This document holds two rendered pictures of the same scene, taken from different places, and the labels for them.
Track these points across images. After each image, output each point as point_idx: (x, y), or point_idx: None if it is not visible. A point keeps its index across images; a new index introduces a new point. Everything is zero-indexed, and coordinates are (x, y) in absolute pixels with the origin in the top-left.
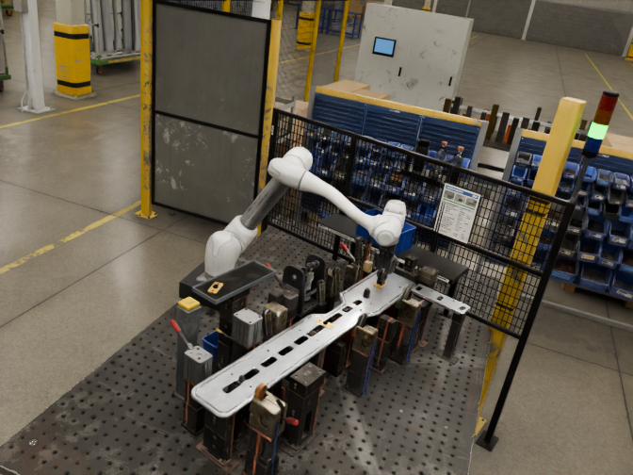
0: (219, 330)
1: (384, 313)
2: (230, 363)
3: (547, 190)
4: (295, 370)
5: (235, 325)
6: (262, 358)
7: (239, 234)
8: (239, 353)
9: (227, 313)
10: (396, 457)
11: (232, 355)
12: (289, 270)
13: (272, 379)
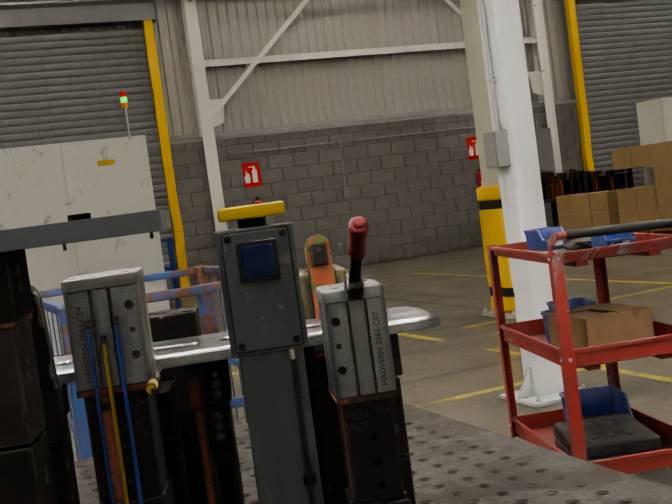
0: (154, 380)
1: None
2: (167, 499)
3: None
4: (68, 444)
5: (142, 310)
6: (170, 350)
7: None
8: (156, 424)
9: (35, 395)
10: (81, 494)
11: (158, 462)
12: None
13: (221, 332)
